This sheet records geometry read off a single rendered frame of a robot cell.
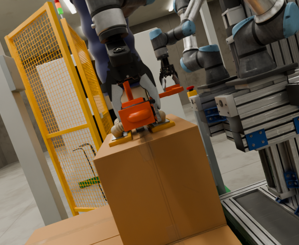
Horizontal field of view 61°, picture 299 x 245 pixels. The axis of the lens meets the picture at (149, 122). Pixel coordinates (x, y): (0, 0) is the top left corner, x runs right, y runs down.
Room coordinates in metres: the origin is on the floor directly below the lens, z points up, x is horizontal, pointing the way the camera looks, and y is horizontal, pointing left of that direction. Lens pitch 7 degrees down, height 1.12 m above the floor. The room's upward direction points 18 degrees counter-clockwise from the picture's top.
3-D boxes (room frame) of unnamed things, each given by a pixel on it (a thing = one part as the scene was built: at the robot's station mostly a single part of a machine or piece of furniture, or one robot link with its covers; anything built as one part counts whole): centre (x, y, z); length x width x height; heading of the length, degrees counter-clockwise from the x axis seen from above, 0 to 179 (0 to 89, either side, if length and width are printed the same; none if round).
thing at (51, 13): (2.56, 0.81, 1.05); 0.87 x 0.10 x 2.10; 54
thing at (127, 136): (1.21, 0.15, 0.97); 0.34 x 0.10 x 0.05; 3
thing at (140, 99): (0.97, 0.04, 1.07); 0.10 x 0.08 x 0.06; 93
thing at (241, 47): (1.12, -0.53, 1.20); 0.13 x 0.12 x 0.14; 32
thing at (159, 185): (1.21, 0.05, 0.75); 0.60 x 0.40 x 0.40; 2
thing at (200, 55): (1.62, -0.49, 1.20); 0.13 x 0.12 x 0.14; 44
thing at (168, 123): (1.22, -0.04, 0.97); 0.34 x 0.10 x 0.05; 3
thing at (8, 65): (2.29, 1.00, 1.62); 0.20 x 0.05 x 0.30; 2
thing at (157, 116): (0.67, -0.03, 1.07); 0.31 x 0.03 x 0.05; 3
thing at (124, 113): (0.62, 0.02, 1.07); 0.08 x 0.07 x 0.05; 3
